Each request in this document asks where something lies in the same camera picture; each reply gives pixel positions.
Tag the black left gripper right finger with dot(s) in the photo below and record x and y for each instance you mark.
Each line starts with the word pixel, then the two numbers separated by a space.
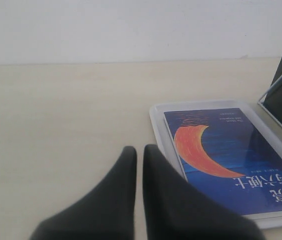
pixel 175 210

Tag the white plastic tray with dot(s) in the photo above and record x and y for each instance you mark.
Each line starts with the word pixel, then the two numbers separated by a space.
pixel 263 220

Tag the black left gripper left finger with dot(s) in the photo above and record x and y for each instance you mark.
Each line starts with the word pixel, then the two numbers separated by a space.
pixel 105 213

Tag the dark blue moon book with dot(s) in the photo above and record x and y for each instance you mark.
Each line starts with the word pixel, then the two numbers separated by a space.
pixel 225 157

